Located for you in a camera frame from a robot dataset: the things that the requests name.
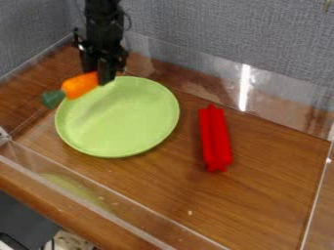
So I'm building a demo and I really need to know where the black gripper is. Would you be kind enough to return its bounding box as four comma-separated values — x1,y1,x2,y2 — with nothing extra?
73,28,129,86

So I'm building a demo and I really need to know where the orange toy carrot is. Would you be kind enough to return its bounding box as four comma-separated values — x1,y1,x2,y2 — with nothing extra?
41,71,97,108

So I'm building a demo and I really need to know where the green plastic plate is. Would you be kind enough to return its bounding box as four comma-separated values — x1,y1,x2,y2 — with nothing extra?
55,76,180,158

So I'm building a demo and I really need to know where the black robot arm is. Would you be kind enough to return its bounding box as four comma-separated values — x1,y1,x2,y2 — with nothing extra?
73,0,128,85

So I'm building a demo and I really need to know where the red ridged plastic block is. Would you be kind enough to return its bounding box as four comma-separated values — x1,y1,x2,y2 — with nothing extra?
198,104,232,172

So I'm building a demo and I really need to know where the clear acrylic corner bracket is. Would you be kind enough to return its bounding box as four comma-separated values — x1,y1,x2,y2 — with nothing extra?
76,27,128,63

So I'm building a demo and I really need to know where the clear acrylic enclosure wall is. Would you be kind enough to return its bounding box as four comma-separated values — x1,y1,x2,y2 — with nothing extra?
0,34,334,250

